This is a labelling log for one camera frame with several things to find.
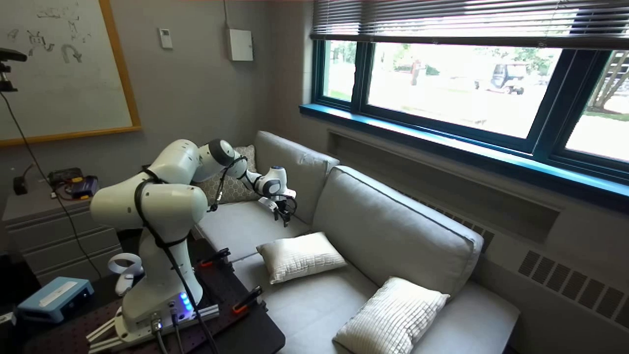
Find blue and white box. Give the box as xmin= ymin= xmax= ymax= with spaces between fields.
xmin=16 ymin=276 xmax=95 ymax=324

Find white quilted cushion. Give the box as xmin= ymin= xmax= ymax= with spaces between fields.
xmin=333 ymin=276 xmax=451 ymax=354
xmin=256 ymin=232 xmax=348 ymax=285

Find whiteboard with wooden frame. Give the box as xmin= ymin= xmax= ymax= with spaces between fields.
xmin=0 ymin=0 xmax=143 ymax=148

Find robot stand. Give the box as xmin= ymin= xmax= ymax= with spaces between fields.
xmin=0 ymin=236 xmax=286 ymax=354

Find black electronic device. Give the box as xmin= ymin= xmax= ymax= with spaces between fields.
xmin=47 ymin=167 xmax=85 ymax=188

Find grey drawer cabinet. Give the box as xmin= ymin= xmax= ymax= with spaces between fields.
xmin=2 ymin=181 xmax=123 ymax=287

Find window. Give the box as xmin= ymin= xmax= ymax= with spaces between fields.
xmin=299 ymin=38 xmax=629 ymax=213

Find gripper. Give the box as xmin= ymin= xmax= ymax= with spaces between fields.
xmin=274 ymin=196 xmax=295 ymax=228

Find black cable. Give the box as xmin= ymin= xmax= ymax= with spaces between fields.
xmin=151 ymin=319 xmax=170 ymax=354
xmin=169 ymin=304 xmax=186 ymax=354
xmin=0 ymin=90 xmax=103 ymax=279

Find window blinds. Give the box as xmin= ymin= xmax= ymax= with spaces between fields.
xmin=310 ymin=0 xmax=629 ymax=51

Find dark blue box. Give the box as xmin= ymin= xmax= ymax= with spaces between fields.
xmin=70 ymin=175 xmax=99 ymax=200

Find grey sofa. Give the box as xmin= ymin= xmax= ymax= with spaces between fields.
xmin=194 ymin=130 xmax=521 ymax=354

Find black and orange clamp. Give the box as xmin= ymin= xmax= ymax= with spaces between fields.
xmin=231 ymin=286 xmax=264 ymax=315
xmin=196 ymin=247 xmax=232 ymax=269

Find hand controller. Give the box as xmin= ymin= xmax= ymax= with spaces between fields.
xmin=107 ymin=253 xmax=144 ymax=297

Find white wall box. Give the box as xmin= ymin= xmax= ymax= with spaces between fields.
xmin=226 ymin=28 xmax=255 ymax=62

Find grey patterned cushion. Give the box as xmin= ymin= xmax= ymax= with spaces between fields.
xmin=196 ymin=145 xmax=262 ymax=206

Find camera on mount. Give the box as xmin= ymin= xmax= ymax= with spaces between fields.
xmin=0 ymin=47 xmax=28 ymax=93

